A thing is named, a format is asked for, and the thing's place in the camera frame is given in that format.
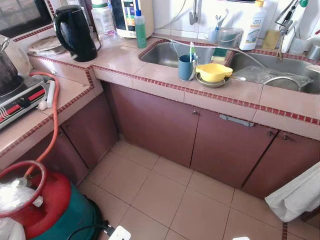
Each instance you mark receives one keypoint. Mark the white detergent bottle yellow cap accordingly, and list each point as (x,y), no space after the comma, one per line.
(252,30)

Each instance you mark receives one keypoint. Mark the yellow sponge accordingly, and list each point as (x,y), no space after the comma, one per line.
(271,40)

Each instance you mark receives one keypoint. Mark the chrome wall tap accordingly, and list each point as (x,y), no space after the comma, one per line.
(193,17)

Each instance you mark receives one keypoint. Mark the clear measuring cup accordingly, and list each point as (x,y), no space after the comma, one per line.
(298,46)

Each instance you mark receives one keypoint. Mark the beige water purifier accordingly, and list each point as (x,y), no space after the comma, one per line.
(145,15)

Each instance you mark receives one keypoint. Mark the red gas cylinder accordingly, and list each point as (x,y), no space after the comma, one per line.
(50,205)

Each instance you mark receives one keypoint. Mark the white bottle green cap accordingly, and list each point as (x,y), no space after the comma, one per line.
(287,45)

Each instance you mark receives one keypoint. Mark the green dish soap bottle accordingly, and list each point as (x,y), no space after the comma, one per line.
(140,32)

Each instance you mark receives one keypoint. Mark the chrome swivel tap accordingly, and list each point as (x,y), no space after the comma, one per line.
(286,20)

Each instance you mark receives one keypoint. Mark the black electric kettle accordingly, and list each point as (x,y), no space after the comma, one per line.
(75,35)

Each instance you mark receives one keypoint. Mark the round plate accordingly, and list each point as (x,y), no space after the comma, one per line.
(46,46)

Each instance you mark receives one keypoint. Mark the clear plastic bottle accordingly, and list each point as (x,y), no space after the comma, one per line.
(103,20)

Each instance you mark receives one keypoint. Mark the clear plastic cup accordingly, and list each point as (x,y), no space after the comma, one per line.
(214,37)

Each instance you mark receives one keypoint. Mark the metal bowl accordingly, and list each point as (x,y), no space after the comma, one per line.
(212,84)

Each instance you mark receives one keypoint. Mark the green scouring sponge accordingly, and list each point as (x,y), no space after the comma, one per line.
(220,54)

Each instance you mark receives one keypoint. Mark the white power plug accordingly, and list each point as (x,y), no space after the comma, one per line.
(120,233)

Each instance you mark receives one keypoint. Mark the beige rice paddle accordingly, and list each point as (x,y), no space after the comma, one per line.
(314,68)

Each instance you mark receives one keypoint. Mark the clear plastic bucket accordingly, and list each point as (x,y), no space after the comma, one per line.
(231,39)

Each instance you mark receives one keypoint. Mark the dark cooking pot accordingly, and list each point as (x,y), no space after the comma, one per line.
(7,75)

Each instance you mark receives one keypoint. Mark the white gas lighter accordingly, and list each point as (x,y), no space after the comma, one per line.
(50,92)

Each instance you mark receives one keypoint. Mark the gas stove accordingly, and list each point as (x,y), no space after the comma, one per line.
(22,102)

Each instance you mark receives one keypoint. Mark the yellow plastic bowl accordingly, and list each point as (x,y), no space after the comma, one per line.
(214,72)

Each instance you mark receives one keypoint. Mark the white plastic bag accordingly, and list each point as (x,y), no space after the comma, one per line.
(15,197)

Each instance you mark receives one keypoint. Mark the maroon cabinet door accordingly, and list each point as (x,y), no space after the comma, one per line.
(285,160)
(232,150)
(90,130)
(152,125)
(65,157)

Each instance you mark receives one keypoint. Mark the blue cup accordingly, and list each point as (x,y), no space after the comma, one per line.
(186,70)

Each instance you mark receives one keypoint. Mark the blue toothbrush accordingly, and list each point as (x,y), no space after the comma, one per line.
(218,25)

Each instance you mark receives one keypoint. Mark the metal cup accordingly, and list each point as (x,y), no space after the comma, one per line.
(314,52)

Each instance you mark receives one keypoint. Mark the metal strainer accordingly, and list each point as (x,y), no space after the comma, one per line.
(281,84)

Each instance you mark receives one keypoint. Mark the green white toothbrush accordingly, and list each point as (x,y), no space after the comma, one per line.
(192,50)

